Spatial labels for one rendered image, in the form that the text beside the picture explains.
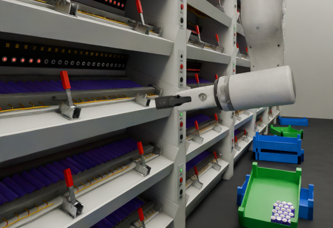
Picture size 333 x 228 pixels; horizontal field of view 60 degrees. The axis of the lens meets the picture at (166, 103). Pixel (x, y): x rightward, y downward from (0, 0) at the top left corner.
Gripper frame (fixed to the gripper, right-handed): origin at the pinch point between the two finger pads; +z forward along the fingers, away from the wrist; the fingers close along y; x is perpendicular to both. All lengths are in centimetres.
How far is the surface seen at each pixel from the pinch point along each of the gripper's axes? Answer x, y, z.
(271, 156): -48, 133, -4
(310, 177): -55, 111, -27
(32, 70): 11.5, -23.1, 19.7
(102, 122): -2.2, -19.1, 5.6
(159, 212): -36.6, 14.2, 15.4
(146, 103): 0.3, -0.9, 5.1
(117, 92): 4.3, -6.2, 10.3
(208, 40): 29, 86, 13
